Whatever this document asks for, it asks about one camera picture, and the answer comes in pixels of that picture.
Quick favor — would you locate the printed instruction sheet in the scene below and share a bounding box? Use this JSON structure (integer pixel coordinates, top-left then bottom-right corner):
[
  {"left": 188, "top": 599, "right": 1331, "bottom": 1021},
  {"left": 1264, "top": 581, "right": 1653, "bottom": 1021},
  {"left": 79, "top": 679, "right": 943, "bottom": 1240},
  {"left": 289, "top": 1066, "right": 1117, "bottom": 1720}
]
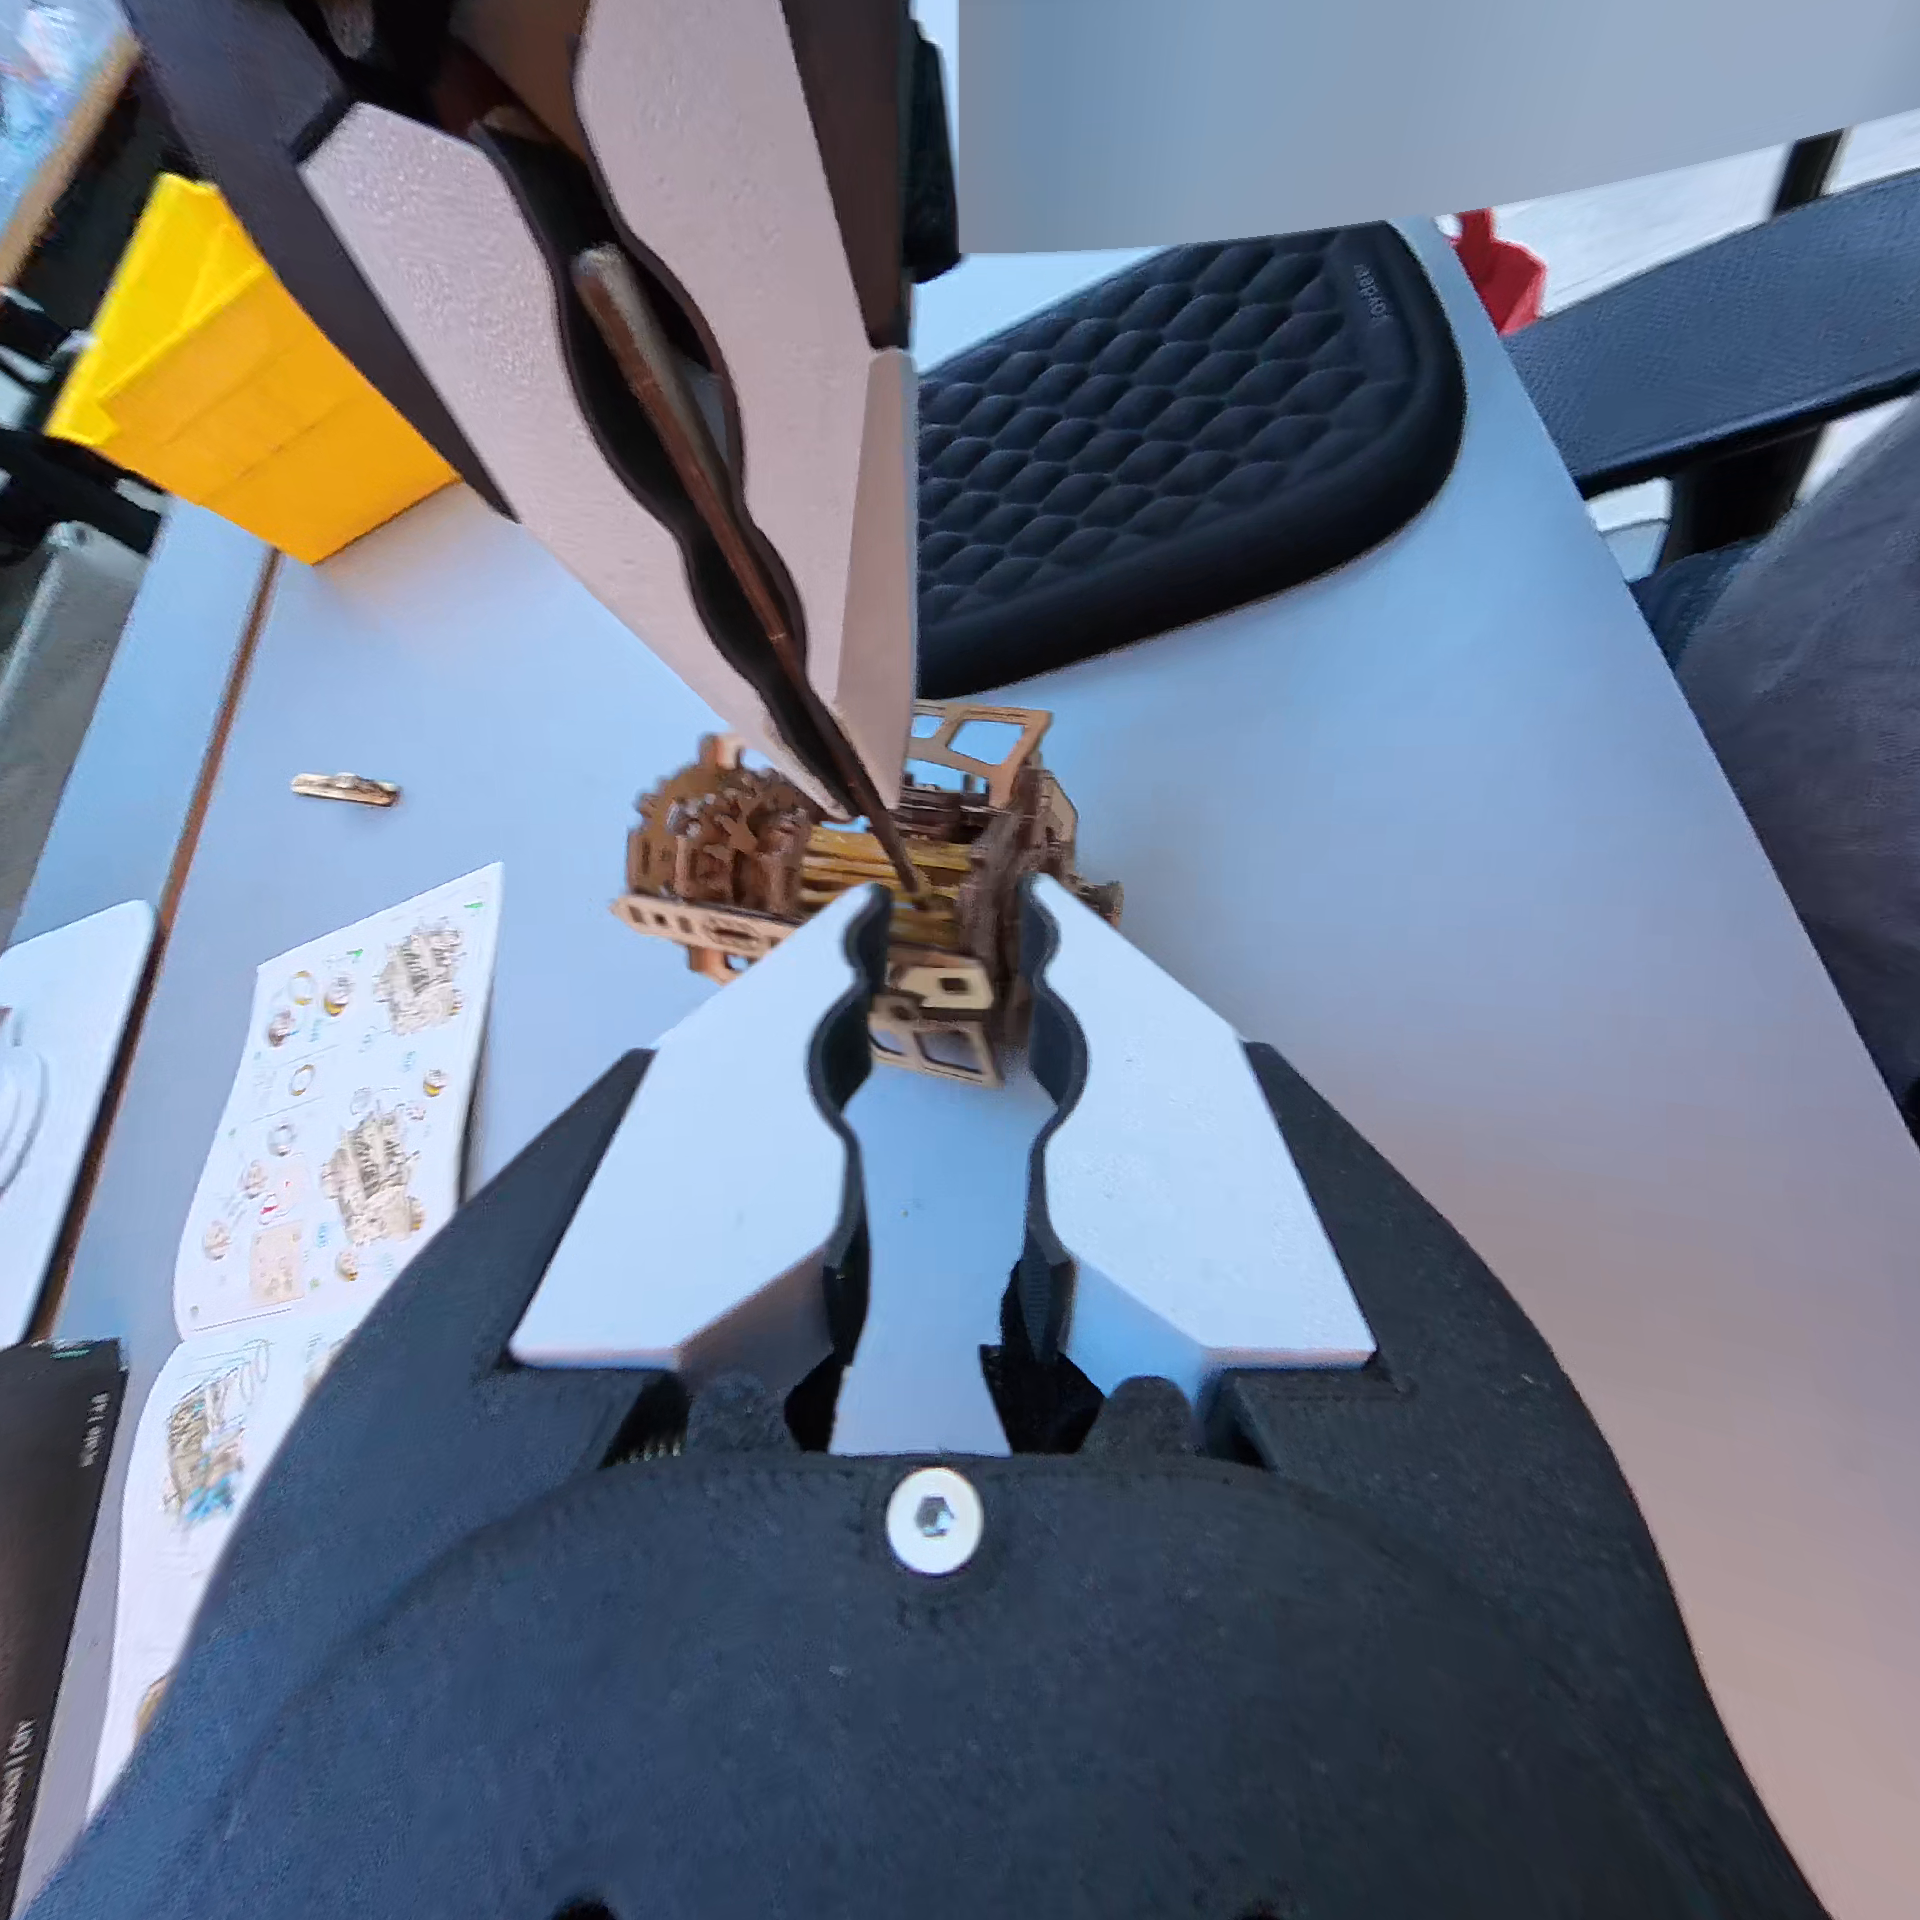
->
[{"left": 87, "top": 862, "right": 505, "bottom": 1819}]

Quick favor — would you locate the black honeycomb cushion pad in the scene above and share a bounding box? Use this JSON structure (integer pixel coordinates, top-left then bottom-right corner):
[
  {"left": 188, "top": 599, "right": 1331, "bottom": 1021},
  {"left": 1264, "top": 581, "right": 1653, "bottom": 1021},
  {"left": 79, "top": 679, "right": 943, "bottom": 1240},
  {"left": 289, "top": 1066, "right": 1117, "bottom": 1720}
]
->
[{"left": 912, "top": 222, "right": 1469, "bottom": 701}]

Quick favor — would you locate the white plate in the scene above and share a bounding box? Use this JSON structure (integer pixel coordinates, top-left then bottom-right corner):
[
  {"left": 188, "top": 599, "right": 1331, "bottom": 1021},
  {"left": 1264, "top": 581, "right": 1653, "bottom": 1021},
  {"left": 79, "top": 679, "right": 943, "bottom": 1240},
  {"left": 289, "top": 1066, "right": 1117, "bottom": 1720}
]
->
[{"left": 0, "top": 897, "right": 159, "bottom": 1348}]

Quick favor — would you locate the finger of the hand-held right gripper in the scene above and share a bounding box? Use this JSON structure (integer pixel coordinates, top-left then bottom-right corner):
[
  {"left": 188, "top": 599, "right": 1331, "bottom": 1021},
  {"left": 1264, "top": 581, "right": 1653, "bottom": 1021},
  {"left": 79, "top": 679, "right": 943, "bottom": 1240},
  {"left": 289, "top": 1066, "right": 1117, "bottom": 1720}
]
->
[
  {"left": 304, "top": 97, "right": 852, "bottom": 822},
  {"left": 456, "top": 0, "right": 924, "bottom": 815}
]

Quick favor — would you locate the yellow plastic bin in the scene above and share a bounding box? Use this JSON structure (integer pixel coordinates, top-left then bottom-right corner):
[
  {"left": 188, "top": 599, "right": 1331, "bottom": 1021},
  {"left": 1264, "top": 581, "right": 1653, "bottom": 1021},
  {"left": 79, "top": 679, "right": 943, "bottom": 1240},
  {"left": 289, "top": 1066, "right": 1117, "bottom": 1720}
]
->
[{"left": 46, "top": 171, "right": 460, "bottom": 567}]

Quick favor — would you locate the red object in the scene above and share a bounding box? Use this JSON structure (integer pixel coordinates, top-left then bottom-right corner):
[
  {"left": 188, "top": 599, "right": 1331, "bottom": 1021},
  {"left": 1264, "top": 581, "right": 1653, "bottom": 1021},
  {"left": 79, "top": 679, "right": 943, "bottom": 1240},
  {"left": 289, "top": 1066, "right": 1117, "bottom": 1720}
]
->
[{"left": 1443, "top": 206, "right": 1547, "bottom": 341}]

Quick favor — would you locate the black stand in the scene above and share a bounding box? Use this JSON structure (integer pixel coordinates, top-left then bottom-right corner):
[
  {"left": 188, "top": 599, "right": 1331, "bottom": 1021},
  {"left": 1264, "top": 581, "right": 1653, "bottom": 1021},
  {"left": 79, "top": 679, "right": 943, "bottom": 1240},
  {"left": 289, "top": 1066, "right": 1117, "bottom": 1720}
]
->
[{"left": 0, "top": 282, "right": 170, "bottom": 561}]

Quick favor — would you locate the dark grey cloth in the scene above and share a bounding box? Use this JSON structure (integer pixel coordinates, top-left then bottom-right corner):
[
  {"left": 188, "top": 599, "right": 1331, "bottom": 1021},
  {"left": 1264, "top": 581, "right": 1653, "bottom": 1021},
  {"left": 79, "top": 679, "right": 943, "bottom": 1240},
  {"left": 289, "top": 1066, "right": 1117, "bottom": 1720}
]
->
[{"left": 1633, "top": 431, "right": 1920, "bottom": 1129}]

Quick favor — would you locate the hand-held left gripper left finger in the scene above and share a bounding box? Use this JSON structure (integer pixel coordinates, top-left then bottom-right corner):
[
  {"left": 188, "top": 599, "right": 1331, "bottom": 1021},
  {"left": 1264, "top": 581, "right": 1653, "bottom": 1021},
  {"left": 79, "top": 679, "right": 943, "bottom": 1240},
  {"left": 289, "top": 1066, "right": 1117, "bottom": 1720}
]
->
[{"left": 505, "top": 882, "right": 897, "bottom": 1379}]

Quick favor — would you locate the wooden mechanical model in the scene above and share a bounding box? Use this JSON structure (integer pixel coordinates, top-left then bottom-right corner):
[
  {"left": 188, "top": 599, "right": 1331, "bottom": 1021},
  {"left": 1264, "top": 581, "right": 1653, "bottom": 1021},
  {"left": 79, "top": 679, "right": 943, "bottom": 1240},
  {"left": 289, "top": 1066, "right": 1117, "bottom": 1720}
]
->
[{"left": 611, "top": 700, "right": 1129, "bottom": 1090}]

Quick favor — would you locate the black chair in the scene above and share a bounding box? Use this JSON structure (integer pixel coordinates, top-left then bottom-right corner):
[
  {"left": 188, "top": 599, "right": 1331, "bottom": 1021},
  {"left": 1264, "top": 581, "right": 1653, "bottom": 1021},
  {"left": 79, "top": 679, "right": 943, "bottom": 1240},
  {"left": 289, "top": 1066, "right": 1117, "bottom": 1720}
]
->
[{"left": 1499, "top": 130, "right": 1920, "bottom": 575}]

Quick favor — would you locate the black box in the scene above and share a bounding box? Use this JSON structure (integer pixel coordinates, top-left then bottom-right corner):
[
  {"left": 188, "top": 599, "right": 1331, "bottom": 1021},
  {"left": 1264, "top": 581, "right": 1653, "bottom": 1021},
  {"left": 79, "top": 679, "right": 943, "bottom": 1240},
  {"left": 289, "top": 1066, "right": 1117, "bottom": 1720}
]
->
[{"left": 0, "top": 1339, "right": 128, "bottom": 1920}]

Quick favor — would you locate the colourful printed box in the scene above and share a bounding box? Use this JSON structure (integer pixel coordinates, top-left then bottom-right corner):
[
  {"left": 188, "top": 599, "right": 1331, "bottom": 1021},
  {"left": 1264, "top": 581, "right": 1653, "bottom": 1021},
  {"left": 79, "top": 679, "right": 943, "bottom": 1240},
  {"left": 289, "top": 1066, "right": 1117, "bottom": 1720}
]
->
[{"left": 0, "top": 0, "right": 147, "bottom": 291}]

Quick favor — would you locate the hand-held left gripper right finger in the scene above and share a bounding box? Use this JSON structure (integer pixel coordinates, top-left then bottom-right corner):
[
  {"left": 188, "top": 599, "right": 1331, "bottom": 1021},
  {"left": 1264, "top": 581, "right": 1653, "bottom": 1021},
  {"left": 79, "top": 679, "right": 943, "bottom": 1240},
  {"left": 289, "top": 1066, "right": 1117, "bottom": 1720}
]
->
[{"left": 1026, "top": 876, "right": 1380, "bottom": 1403}]

